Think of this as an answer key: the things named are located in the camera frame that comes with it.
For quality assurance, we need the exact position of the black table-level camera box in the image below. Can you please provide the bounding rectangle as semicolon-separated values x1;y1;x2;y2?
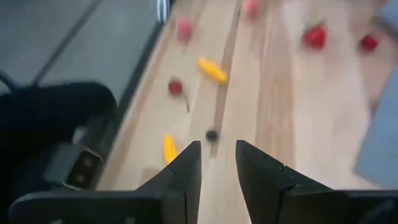
42;142;105;190

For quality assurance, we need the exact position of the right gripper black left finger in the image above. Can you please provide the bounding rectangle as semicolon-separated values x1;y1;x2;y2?
8;140;202;224

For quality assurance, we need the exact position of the dark red toy cherry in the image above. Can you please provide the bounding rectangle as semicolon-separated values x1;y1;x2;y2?
167;78;191;113

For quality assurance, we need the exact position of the silver metal bracket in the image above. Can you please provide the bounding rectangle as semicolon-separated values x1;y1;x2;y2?
156;0;171;23

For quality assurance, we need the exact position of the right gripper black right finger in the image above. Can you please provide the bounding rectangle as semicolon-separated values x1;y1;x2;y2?
235;139;398;224

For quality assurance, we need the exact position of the yellow elongated toy fruit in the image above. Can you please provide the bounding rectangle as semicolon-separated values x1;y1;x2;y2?
162;134;180;166
197;57;229;86

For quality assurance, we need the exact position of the black office chair seat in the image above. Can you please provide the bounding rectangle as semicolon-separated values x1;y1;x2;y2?
0;81;119;200

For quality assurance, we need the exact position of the red toy strawberry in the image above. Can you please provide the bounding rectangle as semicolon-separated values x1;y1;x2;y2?
359;34;380;54
302;22;328;51

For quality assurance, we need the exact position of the dark round toy berry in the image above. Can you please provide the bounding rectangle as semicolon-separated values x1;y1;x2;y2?
205;129;220;144

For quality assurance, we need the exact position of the pink toy peach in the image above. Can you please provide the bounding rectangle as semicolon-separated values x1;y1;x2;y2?
176;18;195;45
244;0;260;21

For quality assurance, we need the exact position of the grey cloth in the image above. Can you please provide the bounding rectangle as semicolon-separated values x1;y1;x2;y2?
353;0;398;190

